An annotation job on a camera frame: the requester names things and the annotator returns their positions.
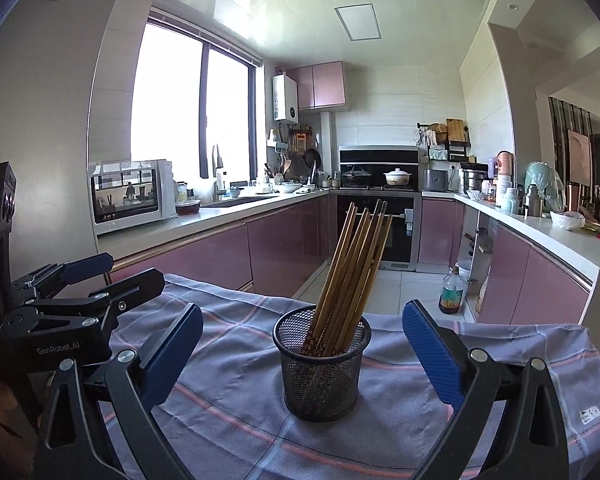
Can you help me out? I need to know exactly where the square ceiling light panel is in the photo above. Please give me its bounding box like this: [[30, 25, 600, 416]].
[[334, 4, 382, 41]]

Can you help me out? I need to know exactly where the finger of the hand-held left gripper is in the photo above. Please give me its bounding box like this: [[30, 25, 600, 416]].
[[92, 268, 166, 328], [30, 253, 115, 288]]

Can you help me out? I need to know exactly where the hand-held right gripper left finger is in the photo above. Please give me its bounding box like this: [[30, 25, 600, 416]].
[[30, 302, 205, 480]]

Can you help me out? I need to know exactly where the pink lower cabinet run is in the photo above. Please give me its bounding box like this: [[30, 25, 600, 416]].
[[420, 196, 596, 326], [107, 192, 338, 301]]

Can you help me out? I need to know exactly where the white bowl in plastic bag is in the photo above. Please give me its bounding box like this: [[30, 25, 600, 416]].
[[550, 210, 587, 231]]

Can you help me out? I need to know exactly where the black wall storage rack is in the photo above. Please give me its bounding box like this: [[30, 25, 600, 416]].
[[416, 119, 470, 162]]

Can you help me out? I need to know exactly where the large kitchen window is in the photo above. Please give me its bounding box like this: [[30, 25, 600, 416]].
[[130, 17, 261, 183]]

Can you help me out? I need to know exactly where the black pot with glass lid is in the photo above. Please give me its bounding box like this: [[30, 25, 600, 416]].
[[341, 165, 373, 187]]

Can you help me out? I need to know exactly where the white casserole pot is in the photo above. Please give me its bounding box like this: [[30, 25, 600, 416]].
[[384, 167, 416, 187]]

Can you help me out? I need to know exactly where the black integrated stove oven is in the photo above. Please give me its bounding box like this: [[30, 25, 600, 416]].
[[337, 145, 423, 272]]

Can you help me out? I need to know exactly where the stainless steel pot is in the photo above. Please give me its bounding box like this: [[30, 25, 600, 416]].
[[461, 169, 490, 193]]

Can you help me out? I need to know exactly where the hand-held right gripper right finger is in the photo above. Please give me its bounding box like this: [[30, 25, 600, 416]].
[[401, 300, 571, 480]]

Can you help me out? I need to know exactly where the pink kettle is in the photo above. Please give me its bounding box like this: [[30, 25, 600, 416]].
[[495, 150, 517, 177]]

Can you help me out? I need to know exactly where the black mesh holder cup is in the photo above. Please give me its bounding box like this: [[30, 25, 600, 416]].
[[272, 305, 372, 422]]

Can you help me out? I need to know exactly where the grey plaid tablecloth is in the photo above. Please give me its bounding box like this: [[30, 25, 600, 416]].
[[97, 272, 600, 480]]

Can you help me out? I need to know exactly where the bunch of wooden chopsticks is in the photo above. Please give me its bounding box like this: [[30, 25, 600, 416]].
[[300, 200, 393, 358]]

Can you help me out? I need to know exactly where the plastic cooking oil bottle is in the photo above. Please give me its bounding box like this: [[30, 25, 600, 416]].
[[438, 266, 468, 316]]

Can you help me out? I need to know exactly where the white wall water heater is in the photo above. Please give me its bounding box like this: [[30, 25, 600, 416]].
[[272, 74, 299, 122]]

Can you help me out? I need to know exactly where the white microwave oven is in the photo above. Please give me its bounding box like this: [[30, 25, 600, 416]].
[[89, 159, 177, 237]]

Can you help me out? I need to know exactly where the steel thermos flask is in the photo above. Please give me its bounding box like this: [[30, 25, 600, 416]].
[[524, 184, 543, 217]]

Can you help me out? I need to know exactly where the mint appliance in plastic cover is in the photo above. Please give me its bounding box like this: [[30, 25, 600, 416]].
[[524, 161, 566, 213]]

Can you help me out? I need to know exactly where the pink upper wall cabinet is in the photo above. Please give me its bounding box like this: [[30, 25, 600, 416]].
[[286, 61, 350, 112]]

